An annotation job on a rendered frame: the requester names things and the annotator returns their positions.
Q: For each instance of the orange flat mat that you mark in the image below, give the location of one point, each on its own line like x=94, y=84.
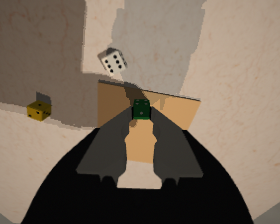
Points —
x=113, y=99

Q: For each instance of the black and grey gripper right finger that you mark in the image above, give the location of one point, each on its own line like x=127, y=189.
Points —
x=178, y=155

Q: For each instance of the green die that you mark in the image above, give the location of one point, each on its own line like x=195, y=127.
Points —
x=141, y=108

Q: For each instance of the white die with black pips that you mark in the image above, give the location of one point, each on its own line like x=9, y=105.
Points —
x=114, y=62

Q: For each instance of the yellow die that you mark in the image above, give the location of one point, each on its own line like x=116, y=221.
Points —
x=38, y=110

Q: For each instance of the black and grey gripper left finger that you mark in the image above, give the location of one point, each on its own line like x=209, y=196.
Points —
x=101, y=153

